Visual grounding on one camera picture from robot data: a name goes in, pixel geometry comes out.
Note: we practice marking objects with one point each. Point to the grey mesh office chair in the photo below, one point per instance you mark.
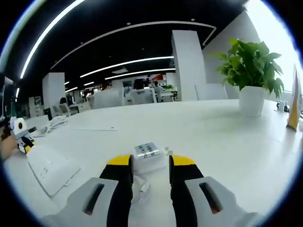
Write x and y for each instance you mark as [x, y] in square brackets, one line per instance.
[143, 97]

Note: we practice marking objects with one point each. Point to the white office chair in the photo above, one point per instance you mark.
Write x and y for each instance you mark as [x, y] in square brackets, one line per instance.
[109, 100]
[210, 92]

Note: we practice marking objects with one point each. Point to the small white holder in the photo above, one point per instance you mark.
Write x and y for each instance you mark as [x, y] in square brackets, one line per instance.
[281, 106]

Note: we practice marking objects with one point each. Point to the white charger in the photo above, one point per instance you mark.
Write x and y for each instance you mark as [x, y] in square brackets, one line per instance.
[145, 151]

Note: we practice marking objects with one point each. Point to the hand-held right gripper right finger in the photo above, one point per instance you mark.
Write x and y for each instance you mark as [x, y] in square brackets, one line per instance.
[182, 189]

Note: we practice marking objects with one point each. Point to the green potted plant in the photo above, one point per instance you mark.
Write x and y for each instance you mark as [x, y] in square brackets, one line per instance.
[251, 71]

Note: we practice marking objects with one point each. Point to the long ceiling light strip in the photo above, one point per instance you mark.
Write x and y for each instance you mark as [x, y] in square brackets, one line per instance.
[23, 68]

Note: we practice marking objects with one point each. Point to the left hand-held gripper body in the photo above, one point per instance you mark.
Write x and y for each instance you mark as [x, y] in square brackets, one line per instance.
[19, 127]

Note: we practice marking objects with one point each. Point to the white power strip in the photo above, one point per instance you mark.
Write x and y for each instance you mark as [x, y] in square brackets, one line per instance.
[54, 170]

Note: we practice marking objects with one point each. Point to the yellow white table sign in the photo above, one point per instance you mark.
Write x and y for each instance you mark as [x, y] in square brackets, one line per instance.
[294, 113]

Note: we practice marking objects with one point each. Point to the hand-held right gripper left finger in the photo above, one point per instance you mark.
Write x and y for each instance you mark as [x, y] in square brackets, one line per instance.
[118, 189]

